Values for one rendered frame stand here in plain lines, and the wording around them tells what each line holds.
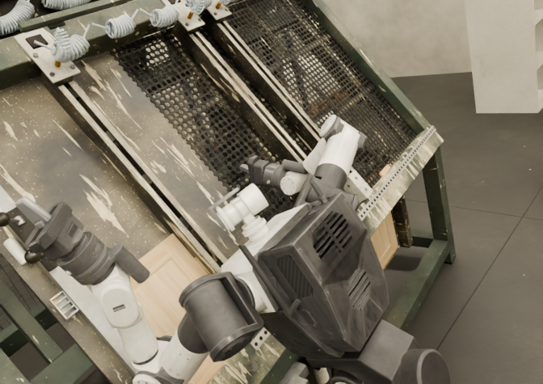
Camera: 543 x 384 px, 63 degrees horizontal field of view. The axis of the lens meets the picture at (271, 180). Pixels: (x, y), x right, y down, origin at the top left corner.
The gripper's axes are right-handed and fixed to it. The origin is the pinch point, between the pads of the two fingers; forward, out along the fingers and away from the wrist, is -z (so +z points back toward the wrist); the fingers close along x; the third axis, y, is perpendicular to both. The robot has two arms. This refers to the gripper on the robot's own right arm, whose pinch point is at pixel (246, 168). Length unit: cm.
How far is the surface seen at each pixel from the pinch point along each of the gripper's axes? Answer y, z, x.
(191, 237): 37.2, 6.2, -3.7
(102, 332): 74, 7, -9
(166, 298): 54, 9, -14
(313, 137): -38.2, 5.6, -3.8
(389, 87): -113, 8, -9
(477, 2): -354, -9, -16
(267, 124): -21.3, -4.9, 7.8
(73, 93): 36, -37, 39
